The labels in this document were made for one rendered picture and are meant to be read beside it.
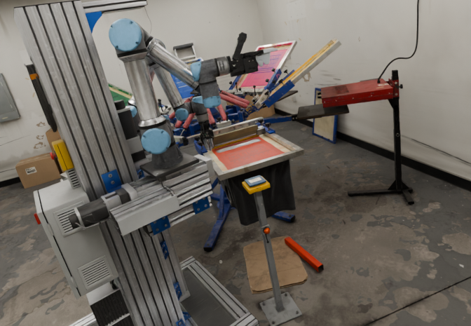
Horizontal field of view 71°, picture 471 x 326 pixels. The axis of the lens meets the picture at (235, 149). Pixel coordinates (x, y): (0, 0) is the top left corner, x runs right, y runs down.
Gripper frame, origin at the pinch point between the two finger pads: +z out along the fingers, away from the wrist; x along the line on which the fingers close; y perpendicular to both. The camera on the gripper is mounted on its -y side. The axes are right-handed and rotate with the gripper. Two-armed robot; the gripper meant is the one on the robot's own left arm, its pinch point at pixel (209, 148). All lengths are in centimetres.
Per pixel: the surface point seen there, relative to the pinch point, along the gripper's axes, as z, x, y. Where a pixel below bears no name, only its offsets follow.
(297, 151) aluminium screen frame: 11, 52, 22
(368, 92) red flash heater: -1, 146, -27
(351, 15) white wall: -63, 227, -156
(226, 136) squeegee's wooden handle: 5.0, 20.4, -35.8
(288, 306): 109, 21, 39
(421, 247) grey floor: 110, 134, 37
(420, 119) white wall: 49, 227, -56
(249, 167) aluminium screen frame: 12.1, 18.3, 22.8
